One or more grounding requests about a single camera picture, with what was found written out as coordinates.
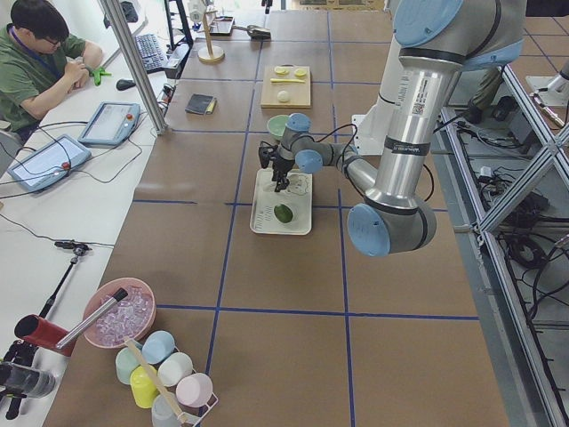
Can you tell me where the white steamed bun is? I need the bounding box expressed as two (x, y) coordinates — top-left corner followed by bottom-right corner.
(276, 90), (291, 103)

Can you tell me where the light green bowl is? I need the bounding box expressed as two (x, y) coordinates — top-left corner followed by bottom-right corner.
(267, 115), (289, 141)

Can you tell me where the pink bowl of ice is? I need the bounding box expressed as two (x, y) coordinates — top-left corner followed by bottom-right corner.
(84, 278), (156, 349)

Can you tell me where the white bear tray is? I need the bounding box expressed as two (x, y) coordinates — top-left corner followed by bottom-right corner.
(250, 169), (313, 236)

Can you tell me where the green avocado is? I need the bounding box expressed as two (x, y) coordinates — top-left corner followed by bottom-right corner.
(273, 204), (294, 223)

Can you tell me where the yellow sponge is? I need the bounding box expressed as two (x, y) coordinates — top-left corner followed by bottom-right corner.
(205, 98), (217, 115)

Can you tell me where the lemon slice lower front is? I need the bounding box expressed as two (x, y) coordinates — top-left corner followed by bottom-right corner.
(294, 68), (308, 77)

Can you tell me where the lemon slice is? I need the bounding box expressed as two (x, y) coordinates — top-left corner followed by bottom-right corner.
(294, 68), (308, 77)
(274, 66), (289, 76)

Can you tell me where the lemon slice upper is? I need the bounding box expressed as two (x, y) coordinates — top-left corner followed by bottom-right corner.
(274, 66), (289, 76)

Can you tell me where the wooden stand with base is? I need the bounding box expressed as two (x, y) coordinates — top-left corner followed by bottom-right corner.
(197, 12), (225, 64)

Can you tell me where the metal scoop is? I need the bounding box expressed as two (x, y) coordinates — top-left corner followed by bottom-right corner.
(232, 25), (271, 40)

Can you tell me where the dark tray on table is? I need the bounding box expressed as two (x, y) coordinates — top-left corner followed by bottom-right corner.
(209, 16), (235, 36)

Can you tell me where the black keyboard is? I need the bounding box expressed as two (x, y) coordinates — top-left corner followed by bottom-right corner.
(134, 34), (167, 74)

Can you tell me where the far blue teach pendant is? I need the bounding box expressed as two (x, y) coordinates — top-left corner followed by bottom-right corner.
(78, 101), (141, 147)

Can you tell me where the blue teach pendant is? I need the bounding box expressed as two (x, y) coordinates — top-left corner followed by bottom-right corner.
(8, 134), (92, 192)
(78, 101), (141, 147)

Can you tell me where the black computer mouse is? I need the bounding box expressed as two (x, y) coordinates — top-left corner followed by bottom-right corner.
(116, 79), (136, 92)

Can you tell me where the silver metal tube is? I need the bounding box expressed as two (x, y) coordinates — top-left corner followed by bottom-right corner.
(55, 287), (128, 350)

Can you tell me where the blue cup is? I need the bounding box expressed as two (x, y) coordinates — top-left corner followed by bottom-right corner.
(141, 330), (175, 365)

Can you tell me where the white cup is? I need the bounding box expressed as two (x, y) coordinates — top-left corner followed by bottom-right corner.
(157, 351), (193, 387)

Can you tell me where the black selfie stick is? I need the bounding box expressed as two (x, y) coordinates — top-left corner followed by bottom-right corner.
(38, 239), (92, 318)

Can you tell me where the green plastic toy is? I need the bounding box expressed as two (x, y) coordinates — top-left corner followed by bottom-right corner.
(85, 66), (112, 86)

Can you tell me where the pink cup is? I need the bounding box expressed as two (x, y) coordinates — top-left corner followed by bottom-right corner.
(175, 373), (213, 407)

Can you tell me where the near blue teach pendant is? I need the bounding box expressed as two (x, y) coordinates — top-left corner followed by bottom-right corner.
(8, 134), (92, 192)

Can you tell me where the mint green cup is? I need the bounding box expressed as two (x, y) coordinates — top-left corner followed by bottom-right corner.
(115, 347), (140, 385)

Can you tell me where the yellow cup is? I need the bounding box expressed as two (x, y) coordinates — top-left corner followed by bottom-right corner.
(130, 366), (159, 409)

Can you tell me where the grey cup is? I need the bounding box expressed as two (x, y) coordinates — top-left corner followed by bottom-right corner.
(151, 395), (181, 427)

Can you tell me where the person in green shirt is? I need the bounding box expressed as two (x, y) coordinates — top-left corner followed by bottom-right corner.
(1, 1), (103, 140)

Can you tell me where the red cylinder holder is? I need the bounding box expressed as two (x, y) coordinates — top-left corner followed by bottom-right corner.
(14, 314), (75, 357)

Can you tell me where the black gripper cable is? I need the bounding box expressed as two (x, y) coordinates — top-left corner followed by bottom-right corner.
(259, 124), (359, 166)

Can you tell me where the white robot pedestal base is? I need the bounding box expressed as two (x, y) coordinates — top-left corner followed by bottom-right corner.
(352, 115), (389, 156)

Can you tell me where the aluminium frame post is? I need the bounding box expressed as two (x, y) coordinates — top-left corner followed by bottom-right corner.
(100, 0), (167, 135)

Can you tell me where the white wire cup rack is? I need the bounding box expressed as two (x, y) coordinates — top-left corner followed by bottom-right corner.
(168, 337), (220, 423)

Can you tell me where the aluminium frame rail right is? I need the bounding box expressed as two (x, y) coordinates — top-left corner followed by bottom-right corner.
(435, 67), (568, 426)

